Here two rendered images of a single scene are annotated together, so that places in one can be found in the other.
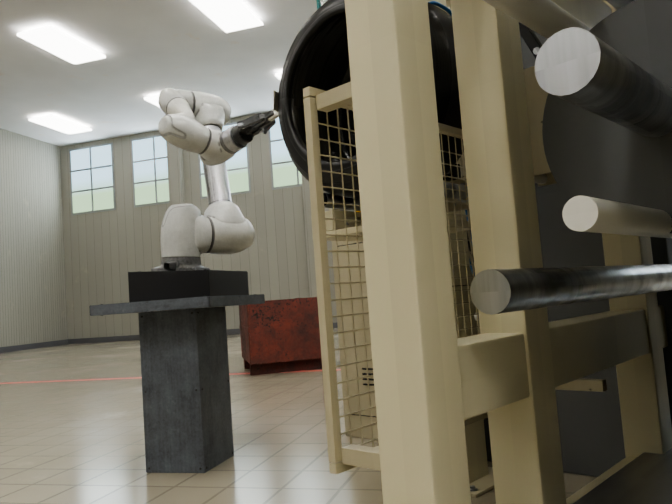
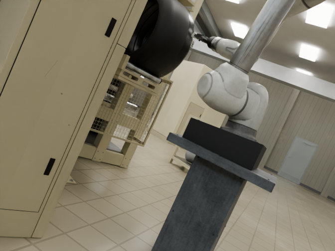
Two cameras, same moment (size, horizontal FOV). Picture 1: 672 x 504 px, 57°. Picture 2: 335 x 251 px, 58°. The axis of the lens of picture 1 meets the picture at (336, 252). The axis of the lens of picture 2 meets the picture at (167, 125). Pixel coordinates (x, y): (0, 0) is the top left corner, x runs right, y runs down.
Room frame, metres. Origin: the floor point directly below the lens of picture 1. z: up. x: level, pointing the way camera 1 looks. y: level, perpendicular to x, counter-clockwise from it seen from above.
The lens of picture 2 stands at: (4.02, 0.42, 0.75)
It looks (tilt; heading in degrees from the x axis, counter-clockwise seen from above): 3 degrees down; 185
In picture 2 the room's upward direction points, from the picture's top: 25 degrees clockwise
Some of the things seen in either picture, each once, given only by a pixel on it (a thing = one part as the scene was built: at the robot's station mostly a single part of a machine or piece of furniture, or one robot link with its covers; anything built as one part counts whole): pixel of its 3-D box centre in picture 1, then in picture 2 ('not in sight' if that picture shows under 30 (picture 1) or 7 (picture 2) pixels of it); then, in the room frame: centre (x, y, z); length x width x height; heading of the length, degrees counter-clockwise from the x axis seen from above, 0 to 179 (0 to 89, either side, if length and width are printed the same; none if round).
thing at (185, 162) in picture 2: not in sight; (198, 147); (-0.46, 0.58, 0.40); 0.60 x 0.35 x 0.80; 44
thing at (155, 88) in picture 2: (361, 224); (137, 80); (1.92, -0.09, 0.83); 0.36 x 0.09 x 0.06; 137
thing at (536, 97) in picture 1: (543, 127); not in sight; (1.73, -0.62, 1.05); 0.20 x 0.15 x 0.30; 137
